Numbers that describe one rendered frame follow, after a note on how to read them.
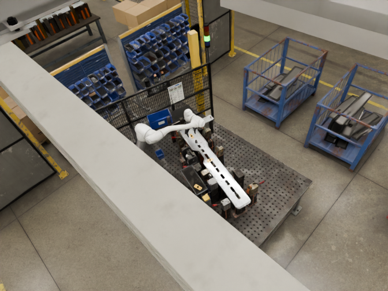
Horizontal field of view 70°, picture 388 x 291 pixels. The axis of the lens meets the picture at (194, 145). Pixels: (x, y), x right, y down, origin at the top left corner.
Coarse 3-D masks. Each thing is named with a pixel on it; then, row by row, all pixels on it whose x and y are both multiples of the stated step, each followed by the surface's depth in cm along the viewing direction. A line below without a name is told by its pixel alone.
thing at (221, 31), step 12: (204, 0) 497; (216, 0) 517; (204, 12) 512; (216, 12) 535; (228, 12) 559; (216, 24) 554; (228, 24) 580; (216, 36) 574; (228, 36) 601; (204, 48) 560; (216, 48) 593; (228, 48) 624; (204, 60) 579; (216, 60) 611; (204, 72) 602
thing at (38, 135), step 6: (6, 102) 494; (12, 102) 492; (12, 108) 481; (18, 108) 479; (18, 114) 469; (24, 114) 466; (24, 120) 465; (30, 120) 473; (30, 126) 478; (36, 126) 487; (36, 132) 492; (42, 132) 501; (36, 138) 497; (42, 138) 506
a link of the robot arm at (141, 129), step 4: (140, 124) 305; (144, 124) 306; (136, 128) 304; (140, 128) 301; (144, 128) 300; (148, 128) 301; (136, 132) 305; (140, 132) 301; (144, 132) 298; (140, 136) 303; (144, 136) 299; (140, 140) 306; (144, 140) 307; (136, 144) 313; (140, 144) 310; (144, 144) 312; (140, 148) 312
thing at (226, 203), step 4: (224, 200) 291; (228, 200) 290; (224, 204) 288; (228, 204) 291; (224, 208) 292; (228, 208) 297; (224, 212) 301; (228, 212) 305; (224, 216) 306; (228, 216) 311
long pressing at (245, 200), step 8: (192, 128) 370; (184, 136) 362; (200, 136) 359; (192, 144) 352; (200, 144) 351; (200, 152) 342; (208, 152) 341; (216, 160) 333; (208, 168) 326; (224, 168) 324; (216, 176) 318; (224, 176) 317; (224, 184) 310; (232, 184) 309; (232, 192) 302; (240, 192) 301; (232, 200) 296; (240, 200) 295; (248, 200) 294; (240, 208) 290
